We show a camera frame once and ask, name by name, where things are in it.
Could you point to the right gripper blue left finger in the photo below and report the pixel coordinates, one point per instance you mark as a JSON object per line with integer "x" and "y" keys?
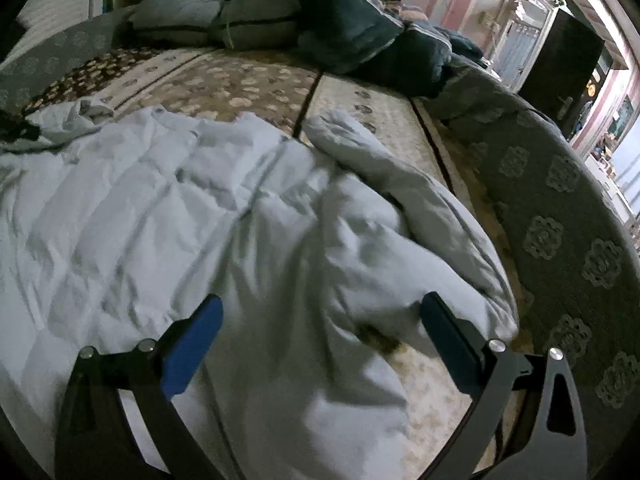
{"x": 94, "y": 438}

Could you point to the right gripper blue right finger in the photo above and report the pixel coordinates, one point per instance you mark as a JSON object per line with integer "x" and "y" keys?
{"x": 525, "y": 420}

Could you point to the light blue puffer jacket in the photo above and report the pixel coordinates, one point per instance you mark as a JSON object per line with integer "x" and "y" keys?
{"x": 35, "y": 366}

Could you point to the black open door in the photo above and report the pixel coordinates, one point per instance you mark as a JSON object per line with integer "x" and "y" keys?
{"x": 568, "y": 73}

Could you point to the white cabinet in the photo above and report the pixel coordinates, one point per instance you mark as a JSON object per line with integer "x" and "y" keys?
{"x": 525, "y": 24}

